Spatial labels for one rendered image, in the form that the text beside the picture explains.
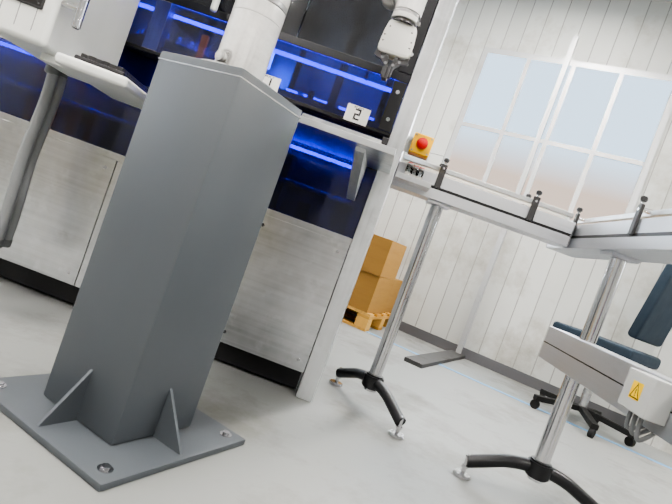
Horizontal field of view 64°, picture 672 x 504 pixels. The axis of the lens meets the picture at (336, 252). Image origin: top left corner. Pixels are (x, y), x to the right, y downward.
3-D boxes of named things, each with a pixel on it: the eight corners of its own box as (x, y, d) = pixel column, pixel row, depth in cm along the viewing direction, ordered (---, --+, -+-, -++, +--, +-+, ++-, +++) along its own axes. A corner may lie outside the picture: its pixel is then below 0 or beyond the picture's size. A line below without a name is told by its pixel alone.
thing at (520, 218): (390, 183, 199) (405, 143, 198) (389, 188, 214) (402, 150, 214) (569, 246, 195) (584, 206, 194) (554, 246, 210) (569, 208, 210)
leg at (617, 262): (517, 468, 178) (600, 250, 175) (543, 478, 177) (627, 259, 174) (525, 480, 169) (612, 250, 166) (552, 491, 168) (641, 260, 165)
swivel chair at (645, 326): (636, 441, 345) (701, 275, 341) (638, 461, 290) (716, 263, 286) (533, 395, 377) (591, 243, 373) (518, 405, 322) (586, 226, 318)
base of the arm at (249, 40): (241, 71, 115) (270, -12, 114) (179, 57, 123) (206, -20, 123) (287, 103, 132) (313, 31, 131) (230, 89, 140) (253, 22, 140)
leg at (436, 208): (358, 382, 213) (426, 200, 210) (380, 390, 212) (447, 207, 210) (358, 388, 204) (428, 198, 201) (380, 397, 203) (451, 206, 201)
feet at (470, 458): (450, 467, 179) (465, 428, 178) (596, 523, 176) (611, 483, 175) (454, 477, 171) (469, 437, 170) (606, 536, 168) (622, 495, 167)
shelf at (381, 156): (212, 114, 202) (214, 109, 202) (388, 177, 198) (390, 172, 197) (163, 74, 154) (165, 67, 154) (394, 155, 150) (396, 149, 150)
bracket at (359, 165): (346, 198, 191) (358, 163, 190) (354, 201, 191) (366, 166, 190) (340, 188, 157) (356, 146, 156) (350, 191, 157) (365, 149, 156)
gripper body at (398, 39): (419, 31, 164) (407, 66, 165) (388, 21, 165) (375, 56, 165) (422, 21, 157) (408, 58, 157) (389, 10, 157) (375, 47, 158)
